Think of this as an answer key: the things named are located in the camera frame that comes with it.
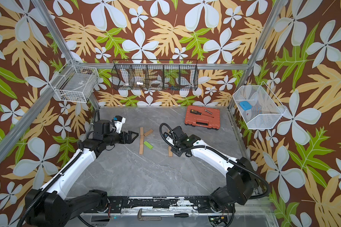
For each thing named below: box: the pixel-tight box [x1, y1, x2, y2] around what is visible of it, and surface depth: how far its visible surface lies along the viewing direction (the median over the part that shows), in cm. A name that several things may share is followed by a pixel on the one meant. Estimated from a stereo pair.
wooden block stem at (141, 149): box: [138, 143, 144, 155], surface depth 97 cm
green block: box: [143, 140, 154, 150], surface depth 98 cm
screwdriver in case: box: [189, 109, 215, 119], surface depth 110 cm
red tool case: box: [184, 104, 221, 131], surface depth 109 cm
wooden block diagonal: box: [143, 129, 154, 137], surface depth 106 cm
